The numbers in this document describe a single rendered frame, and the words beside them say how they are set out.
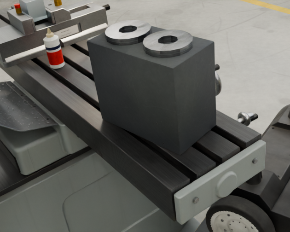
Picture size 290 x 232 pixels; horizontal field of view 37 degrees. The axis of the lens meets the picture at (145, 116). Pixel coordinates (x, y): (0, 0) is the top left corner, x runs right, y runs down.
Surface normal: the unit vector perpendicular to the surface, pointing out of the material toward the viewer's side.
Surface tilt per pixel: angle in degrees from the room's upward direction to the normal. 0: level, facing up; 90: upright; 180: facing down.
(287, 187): 0
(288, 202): 0
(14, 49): 90
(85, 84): 0
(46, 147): 90
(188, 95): 90
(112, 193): 90
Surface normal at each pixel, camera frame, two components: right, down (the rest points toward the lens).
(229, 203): -0.30, -0.84
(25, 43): 0.56, 0.41
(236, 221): -0.57, 0.51
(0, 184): -0.11, -0.82
